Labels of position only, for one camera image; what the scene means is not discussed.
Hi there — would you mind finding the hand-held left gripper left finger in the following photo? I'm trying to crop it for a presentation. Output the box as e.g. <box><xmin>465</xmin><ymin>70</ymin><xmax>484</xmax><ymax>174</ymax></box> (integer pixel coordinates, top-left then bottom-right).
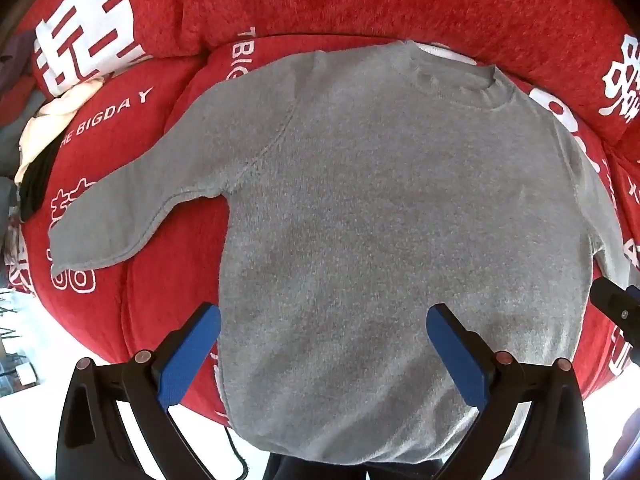
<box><xmin>55</xmin><ymin>302</ymin><xmax>241</xmax><ymax>480</ymax></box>

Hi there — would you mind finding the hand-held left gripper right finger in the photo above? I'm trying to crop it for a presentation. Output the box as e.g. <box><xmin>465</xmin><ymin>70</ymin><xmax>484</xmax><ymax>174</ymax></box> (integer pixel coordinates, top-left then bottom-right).
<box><xmin>426</xmin><ymin>302</ymin><xmax>591</xmax><ymax>480</ymax></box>

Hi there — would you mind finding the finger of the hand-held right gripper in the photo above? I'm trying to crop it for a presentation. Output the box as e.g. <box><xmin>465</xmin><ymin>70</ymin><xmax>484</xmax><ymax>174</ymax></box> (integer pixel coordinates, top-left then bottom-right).
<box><xmin>591</xmin><ymin>278</ymin><xmax>640</xmax><ymax>348</ymax></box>

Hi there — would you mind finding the grey knit sweater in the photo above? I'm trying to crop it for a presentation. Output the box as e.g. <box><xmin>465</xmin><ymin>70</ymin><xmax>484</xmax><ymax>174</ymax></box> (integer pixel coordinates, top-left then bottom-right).
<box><xmin>48</xmin><ymin>40</ymin><xmax>640</xmax><ymax>463</ymax></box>

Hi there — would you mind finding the black cloth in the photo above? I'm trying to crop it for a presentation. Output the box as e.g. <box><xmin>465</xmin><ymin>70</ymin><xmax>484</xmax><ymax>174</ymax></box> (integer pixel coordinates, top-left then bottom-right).
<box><xmin>17</xmin><ymin>150</ymin><xmax>61</xmax><ymax>223</ymax></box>

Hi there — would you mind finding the dark purple cloth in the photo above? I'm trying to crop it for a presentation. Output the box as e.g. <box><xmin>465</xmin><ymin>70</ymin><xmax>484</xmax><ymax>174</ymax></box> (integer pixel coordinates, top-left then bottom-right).
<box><xmin>0</xmin><ymin>30</ymin><xmax>38</xmax><ymax>106</ymax></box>

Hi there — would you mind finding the red printed sofa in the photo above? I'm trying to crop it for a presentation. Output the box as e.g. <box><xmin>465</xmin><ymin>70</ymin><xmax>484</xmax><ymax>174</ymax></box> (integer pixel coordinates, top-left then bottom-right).
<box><xmin>2</xmin><ymin>0</ymin><xmax>640</xmax><ymax>426</ymax></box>

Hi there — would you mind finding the black cable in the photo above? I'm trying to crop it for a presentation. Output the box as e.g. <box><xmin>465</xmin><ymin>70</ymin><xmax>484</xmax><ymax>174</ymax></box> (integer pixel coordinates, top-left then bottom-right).
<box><xmin>226</xmin><ymin>422</ymin><xmax>249</xmax><ymax>480</ymax></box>

